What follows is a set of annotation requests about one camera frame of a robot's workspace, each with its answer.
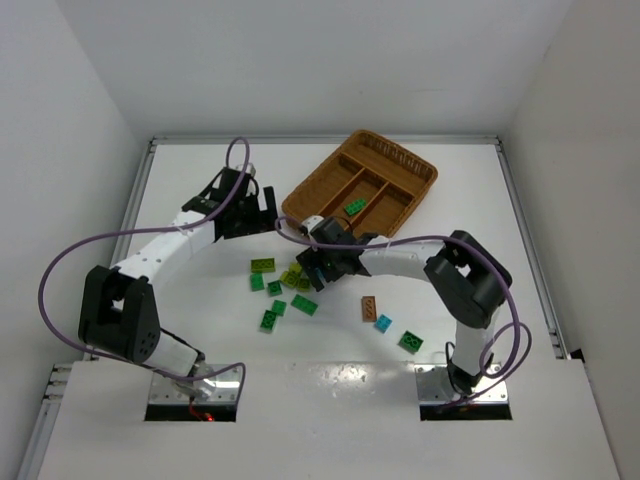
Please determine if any green 2x4 plate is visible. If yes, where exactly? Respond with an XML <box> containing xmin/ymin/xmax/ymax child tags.
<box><xmin>344</xmin><ymin>198</ymin><xmax>367</xmax><ymax>216</ymax></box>

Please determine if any small teal square lego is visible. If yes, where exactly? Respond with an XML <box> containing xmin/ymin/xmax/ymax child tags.
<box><xmin>374</xmin><ymin>315</ymin><xmax>392</xmax><ymax>333</ymax></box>

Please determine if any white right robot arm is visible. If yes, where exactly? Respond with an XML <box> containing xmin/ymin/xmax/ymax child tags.
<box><xmin>296</xmin><ymin>215</ymin><xmax>512</xmax><ymax>397</ymax></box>

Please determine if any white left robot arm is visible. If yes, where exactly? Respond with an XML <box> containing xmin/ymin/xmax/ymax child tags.
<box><xmin>78</xmin><ymin>167</ymin><xmax>277</xmax><ymax>384</ymax></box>

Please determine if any lime square lego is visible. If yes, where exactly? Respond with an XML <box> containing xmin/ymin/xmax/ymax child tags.
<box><xmin>297</xmin><ymin>278</ymin><xmax>311</xmax><ymax>292</ymax></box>

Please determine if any lime lego tilted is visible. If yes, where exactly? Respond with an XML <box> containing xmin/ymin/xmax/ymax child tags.
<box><xmin>279</xmin><ymin>270</ymin><xmax>300</xmax><ymax>289</ymax></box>

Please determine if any green 2x4 flat lego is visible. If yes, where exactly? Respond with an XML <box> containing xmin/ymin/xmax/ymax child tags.
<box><xmin>291</xmin><ymin>294</ymin><xmax>318</xmax><ymax>316</ymax></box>

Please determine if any small green lego middle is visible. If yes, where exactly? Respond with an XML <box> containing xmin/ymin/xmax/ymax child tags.
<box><xmin>267</xmin><ymin>280</ymin><xmax>283</xmax><ymax>297</ymax></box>

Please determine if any lime green 2x4 lego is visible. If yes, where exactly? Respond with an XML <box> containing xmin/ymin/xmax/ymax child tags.
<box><xmin>250</xmin><ymin>258</ymin><xmax>276</xmax><ymax>273</ymax></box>

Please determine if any green square lego lower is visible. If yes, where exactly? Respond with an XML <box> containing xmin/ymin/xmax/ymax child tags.
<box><xmin>271</xmin><ymin>300</ymin><xmax>287</xmax><ymax>316</ymax></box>

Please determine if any green square lego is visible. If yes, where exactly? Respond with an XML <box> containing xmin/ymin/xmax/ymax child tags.
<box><xmin>249</xmin><ymin>272</ymin><xmax>265</xmax><ymax>292</ymax></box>
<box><xmin>271</xmin><ymin>300</ymin><xmax>287</xmax><ymax>316</ymax></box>

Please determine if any green square lego left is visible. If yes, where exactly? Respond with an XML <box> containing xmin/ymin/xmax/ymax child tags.
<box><xmin>249</xmin><ymin>272</ymin><xmax>265</xmax><ymax>292</ymax></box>

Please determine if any green lego upside down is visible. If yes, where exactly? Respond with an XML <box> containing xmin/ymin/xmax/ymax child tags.
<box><xmin>259</xmin><ymin>310</ymin><xmax>279</xmax><ymax>333</ymax></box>

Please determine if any brown flat lego plate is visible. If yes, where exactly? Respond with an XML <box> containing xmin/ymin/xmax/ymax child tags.
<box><xmin>361</xmin><ymin>296</ymin><xmax>378</xmax><ymax>323</ymax></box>

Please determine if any brown wicker divided basket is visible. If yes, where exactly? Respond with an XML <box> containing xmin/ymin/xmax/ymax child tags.
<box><xmin>282</xmin><ymin>130</ymin><xmax>438</xmax><ymax>237</ymax></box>

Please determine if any green lego near right base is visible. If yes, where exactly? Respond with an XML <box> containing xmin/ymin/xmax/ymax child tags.
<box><xmin>398</xmin><ymin>331</ymin><xmax>424</xmax><ymax>354</ymax></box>

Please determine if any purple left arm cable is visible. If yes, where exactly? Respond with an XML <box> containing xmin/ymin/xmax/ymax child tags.
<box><xmin>38</xmin><ymin>136</ymin><xmax>277</xmax><ymax>401</ymax></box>

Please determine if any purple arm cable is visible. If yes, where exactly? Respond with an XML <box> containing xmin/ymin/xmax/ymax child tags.
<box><xmin>274</xmin><ymin>215</ymin><xmax>533</xmax><ymax>412</ymax></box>
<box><xmin>38</xmin><ymin>136</ymin><xmax>277</xmax><ymax>401</ymax></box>

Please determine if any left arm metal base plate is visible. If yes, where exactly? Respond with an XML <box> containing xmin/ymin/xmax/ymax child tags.
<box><xmin>148</xmin><ymin>364</ymin><xmax>244</xmax><ymax>407</ymax></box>

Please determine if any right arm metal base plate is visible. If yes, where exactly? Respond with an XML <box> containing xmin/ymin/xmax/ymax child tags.
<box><xmin>414</xmin><ymin>363</ymin><xmax>509</xmax><ymax>407</ymax></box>

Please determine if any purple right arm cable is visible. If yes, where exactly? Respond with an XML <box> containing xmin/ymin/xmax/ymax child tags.
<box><xmin>274</xmin><ymin>215</ymin><xmax>533</xmax><ymax>412</ymax></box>

